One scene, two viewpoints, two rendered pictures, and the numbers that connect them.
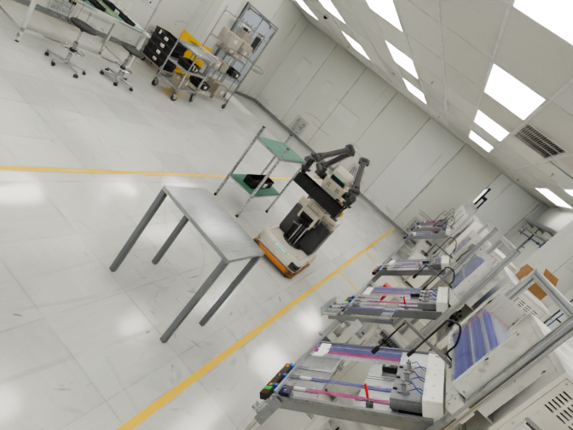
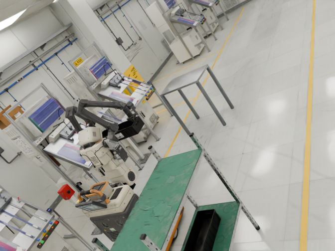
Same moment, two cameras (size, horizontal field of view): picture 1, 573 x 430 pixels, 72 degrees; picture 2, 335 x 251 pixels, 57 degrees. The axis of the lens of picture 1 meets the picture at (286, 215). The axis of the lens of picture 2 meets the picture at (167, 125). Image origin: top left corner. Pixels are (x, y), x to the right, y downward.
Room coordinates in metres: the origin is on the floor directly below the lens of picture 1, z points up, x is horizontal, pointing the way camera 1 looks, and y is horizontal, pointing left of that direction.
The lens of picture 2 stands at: (6.63, 1.67, 2.07)
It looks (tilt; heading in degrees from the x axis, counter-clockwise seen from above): 21 degrees down; 205
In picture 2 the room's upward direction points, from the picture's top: 36 degrees counter-clockwise
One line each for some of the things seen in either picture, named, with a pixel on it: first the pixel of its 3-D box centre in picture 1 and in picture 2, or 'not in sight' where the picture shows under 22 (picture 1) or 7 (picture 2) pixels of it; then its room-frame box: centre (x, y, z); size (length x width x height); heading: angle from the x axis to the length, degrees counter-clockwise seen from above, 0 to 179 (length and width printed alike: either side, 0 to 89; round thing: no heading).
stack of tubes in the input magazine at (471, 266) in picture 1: (472, 276); (46, 115); (3.09, -1.43, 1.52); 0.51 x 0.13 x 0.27; 165
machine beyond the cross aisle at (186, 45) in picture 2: not in sight; (176, 24); (-1.72, -0.29, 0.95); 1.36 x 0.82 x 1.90; 75
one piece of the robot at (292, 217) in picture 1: (310, 222); (118, 209); (4.54, -0.28, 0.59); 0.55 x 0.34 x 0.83; 76
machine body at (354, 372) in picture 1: (380, 379); (92, 178); (3.11, -1.57, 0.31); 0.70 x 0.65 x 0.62; 165
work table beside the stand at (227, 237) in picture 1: (186, 260); (197, 101); (2.46, 0.35, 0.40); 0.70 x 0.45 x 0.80; 71
